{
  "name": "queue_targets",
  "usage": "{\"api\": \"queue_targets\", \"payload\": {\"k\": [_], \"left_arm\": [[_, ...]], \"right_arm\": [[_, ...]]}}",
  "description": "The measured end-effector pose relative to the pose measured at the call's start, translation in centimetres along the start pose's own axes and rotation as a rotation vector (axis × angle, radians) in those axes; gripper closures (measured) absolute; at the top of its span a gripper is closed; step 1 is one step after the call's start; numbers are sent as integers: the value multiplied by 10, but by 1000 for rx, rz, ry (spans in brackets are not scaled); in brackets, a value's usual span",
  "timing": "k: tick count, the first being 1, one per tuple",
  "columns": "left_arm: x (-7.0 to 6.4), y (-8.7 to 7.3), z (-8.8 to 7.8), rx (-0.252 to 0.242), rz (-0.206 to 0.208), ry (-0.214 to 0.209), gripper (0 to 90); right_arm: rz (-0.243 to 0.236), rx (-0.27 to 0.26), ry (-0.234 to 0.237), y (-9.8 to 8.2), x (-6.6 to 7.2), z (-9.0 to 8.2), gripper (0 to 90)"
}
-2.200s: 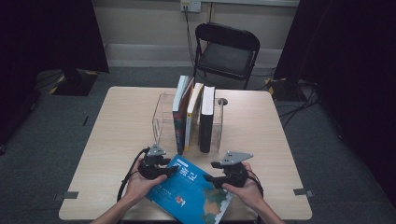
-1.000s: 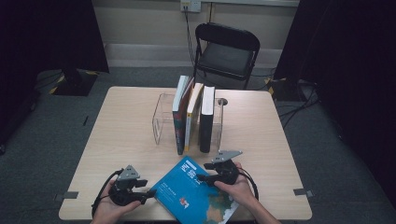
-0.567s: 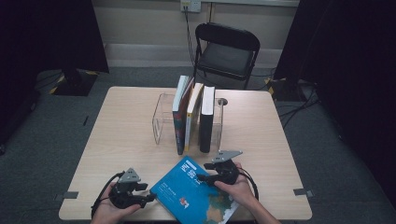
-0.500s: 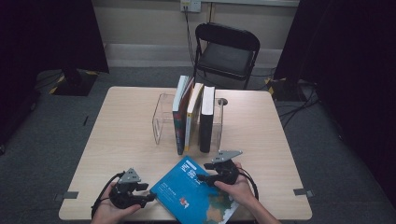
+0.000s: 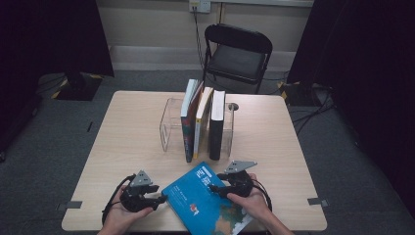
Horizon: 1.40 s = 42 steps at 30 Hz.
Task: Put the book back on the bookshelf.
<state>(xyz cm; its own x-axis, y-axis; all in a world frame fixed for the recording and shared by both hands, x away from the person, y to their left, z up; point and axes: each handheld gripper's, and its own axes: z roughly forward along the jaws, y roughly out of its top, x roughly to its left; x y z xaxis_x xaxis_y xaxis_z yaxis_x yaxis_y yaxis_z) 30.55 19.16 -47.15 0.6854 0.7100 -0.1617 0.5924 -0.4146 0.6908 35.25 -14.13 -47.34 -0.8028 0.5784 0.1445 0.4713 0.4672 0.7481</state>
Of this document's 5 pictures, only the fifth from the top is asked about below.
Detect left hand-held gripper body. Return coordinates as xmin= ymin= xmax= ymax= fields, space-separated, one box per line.
xmin=119 ymin=169 xmax=160 ymax=213

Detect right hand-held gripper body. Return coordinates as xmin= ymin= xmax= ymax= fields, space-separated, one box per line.
xmin=224 ymin=160 xmax=258 ymax=198

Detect blue book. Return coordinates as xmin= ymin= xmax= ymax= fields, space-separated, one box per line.
xmin=161 ymin=161 xmax=254 ymax=235

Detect black book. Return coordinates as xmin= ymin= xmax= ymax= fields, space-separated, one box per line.
xmin=208 ymin=89 xmax=227 ymax=162

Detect yellow book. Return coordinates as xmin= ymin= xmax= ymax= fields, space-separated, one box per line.
xmin=193 ymin=86 xmax=214 ymax=161

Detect red illustrated book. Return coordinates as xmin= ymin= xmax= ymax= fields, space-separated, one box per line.
xmin=180 ymin=78 xmax=205 ymax=164

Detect clear acrylic book rack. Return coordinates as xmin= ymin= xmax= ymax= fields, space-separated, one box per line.
xmin=159 ymin=97 xmax=236 ymax=160

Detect person's left hand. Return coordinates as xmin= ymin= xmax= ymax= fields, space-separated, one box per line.
xmin=104 ymin=187 xmax=154 ymax=234

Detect person's right hand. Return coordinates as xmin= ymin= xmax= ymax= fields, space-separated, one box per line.
xmin=226 ymin=173 xmax=270 ymax=219

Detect grey tape strip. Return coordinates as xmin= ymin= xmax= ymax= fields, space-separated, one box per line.
xmin=57 ymin=201 xmax=83 ymax=212
xmin=306 ymin=197 xmax=329 ymax=208

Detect black stand base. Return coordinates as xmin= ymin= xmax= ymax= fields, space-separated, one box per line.
xmin=52 ymin=71 xmax=104 ymax=102
xmin=279 ymin=81 xmax=314 ymax=107

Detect black folding chair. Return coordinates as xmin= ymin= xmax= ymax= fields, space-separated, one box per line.
xmin=201 ymin=23 xmax=273 ymax=95

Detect dark curtain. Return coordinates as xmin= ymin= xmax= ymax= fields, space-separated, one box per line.
xmin=287 ymin=0 xmax=415 ymax=216
xmin=0 ymin=0 xmax=115 ymax=155

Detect left hand-held gripper cable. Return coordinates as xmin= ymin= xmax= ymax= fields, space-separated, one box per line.
xmin=101 ymin=174 xmax=136 ymax=226

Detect hand-held gripper cable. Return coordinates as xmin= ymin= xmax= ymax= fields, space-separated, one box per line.
xmin=251 ymin=179 xmax=273 ymax=212
xmin=101 ymin=174 xmax=136 ymax=226

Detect right hand-held gripper cable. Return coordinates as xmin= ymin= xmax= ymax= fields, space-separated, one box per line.
xmin=251 ymin=179 xmax=273 ymax=212

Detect black floor cables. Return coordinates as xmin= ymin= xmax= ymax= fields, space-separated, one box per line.
xmin=290 ymin=82 xmax=337 ymax=135

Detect black wall socket cable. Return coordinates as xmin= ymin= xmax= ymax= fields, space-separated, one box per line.
xmin=192 ymin=7 xmax=209 ymax=77

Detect white wall socket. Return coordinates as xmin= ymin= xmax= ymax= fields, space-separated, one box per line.
xmin=189 ymin=0 xmax=211 ymax=14

